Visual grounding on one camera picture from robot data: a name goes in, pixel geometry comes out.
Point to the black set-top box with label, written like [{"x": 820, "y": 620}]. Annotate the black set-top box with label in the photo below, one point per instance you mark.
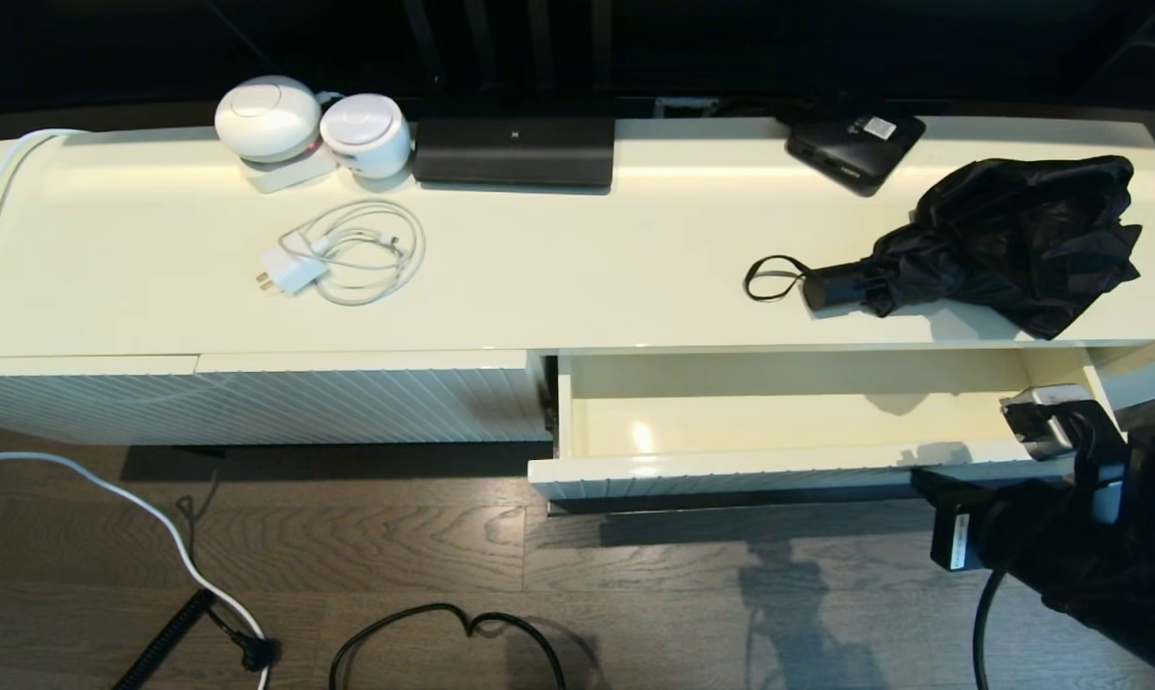
[{"x": 850, "y": 149}]

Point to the black rectangular device box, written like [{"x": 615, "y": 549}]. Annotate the black rectangular device box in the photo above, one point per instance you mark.
[{"x": 515, "y": 151}]

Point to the flat white device base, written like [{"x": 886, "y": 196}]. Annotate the flat white device base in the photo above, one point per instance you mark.
[{"x": 285, "y": 175}]

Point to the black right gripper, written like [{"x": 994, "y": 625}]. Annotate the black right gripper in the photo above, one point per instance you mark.
[{"x": 960, "y": 527}]

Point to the white power adapter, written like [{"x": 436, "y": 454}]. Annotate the white power adapter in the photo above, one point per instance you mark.
[{"x": 292, "y": 270}]

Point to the white sideboard cabinet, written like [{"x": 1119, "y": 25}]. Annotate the white sideboard cabinet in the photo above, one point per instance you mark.
[{"x": 251, "y": 402}]

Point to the small white round device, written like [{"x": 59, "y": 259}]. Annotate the small white round device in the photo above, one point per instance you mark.
[{"x": 364, "y": 131}]

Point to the black umbrella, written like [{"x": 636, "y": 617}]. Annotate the black umbrella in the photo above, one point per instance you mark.
[{"x": 1008, "y": 240}]

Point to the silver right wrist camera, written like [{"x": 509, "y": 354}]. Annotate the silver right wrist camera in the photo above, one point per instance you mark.
[{"x": 1042, "y": 422}]

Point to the white wall socket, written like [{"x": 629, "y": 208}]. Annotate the white wall socket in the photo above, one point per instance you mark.
[{"x": 682, "y": 103}]

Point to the large white dome device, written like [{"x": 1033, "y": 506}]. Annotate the large white dome device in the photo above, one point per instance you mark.
[{"x": 265, "y": 117}]

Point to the white fluted drawer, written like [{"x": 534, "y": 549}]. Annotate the white fluted drawer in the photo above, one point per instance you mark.
[{"x": 730, "y": 422}]

